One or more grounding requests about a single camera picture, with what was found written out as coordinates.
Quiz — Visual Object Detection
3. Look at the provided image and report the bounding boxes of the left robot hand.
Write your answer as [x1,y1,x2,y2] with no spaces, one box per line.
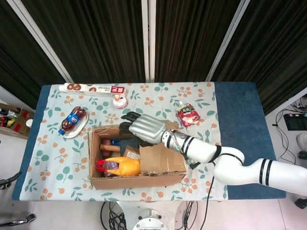
[0,171,23,190]

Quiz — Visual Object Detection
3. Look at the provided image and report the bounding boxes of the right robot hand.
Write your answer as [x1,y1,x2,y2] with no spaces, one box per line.
[118,111,170,147]

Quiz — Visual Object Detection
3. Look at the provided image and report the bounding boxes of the brown cardboard box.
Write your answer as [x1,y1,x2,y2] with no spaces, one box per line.
[87,120,188,191]

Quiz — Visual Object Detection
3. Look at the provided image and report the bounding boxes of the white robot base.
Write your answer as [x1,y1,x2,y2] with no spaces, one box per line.
[119,201,183,230]

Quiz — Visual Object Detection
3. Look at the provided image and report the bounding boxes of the dark rectangular plastic tray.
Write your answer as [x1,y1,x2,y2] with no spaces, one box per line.
[111,138,140,150]

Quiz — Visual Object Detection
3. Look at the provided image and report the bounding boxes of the long white cookie box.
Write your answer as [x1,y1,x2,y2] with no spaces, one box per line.
[59,83,127,98]

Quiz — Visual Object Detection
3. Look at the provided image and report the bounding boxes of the floral tablecloth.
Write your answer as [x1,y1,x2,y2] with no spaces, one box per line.
[18,82,228,202]

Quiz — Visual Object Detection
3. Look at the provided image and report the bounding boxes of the small labelled brown carton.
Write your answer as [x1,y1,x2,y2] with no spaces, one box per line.
[123,145,142,161]

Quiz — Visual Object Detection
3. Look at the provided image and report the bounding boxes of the small pink dessert cup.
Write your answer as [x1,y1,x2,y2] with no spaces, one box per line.
[112,94,129,110]

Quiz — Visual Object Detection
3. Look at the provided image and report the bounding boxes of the chrome chair leg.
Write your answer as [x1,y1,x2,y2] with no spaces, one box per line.
[0,214,36,227]

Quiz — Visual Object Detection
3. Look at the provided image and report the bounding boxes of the tan maroon toy mallet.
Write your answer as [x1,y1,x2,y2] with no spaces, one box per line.
[100,139,121,152]

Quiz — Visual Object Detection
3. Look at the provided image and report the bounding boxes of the yellow rubber chicken toy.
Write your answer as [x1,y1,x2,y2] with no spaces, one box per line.
[95,157,142,177]

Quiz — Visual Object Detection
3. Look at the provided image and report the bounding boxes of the red drink pouch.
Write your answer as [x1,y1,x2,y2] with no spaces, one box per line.
[176,100,201,127]

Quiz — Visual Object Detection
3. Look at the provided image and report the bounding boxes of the white oval plate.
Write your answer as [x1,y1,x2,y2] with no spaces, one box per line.
[59,111,90,139]

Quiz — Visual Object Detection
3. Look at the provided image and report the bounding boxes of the carton with clutter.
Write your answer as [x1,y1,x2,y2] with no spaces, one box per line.
[0,102,34,140]

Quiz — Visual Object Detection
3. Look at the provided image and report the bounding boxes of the Pepsi cola bottle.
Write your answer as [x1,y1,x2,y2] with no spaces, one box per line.
[58,106,87,136]

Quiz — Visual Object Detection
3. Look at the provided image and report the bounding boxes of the blue table cover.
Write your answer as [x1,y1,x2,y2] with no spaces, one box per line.
[11,82,287,201]

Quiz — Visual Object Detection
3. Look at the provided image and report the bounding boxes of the dark pleated curtain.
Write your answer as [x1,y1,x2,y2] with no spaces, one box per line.
[21,0,146,83]
[0,0,67,108]
[154,0,240,82]
[212,0,307,115]

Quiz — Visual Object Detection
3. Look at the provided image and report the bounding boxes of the black floor device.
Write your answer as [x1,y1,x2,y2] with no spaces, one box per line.
[283,114,307,131]

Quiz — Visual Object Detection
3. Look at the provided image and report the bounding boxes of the white shoe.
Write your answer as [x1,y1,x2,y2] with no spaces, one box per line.
[296,133,307,154]

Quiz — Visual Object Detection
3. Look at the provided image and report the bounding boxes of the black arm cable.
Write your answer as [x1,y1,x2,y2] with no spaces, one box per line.
[169,130,215,230]

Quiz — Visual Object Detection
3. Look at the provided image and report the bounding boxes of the black cable bundle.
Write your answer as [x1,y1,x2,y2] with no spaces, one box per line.
[182,201,199,230]
[99,201,131,230]

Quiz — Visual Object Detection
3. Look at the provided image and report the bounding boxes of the black floor cables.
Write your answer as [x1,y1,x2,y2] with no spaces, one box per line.
[272,100,307,168]

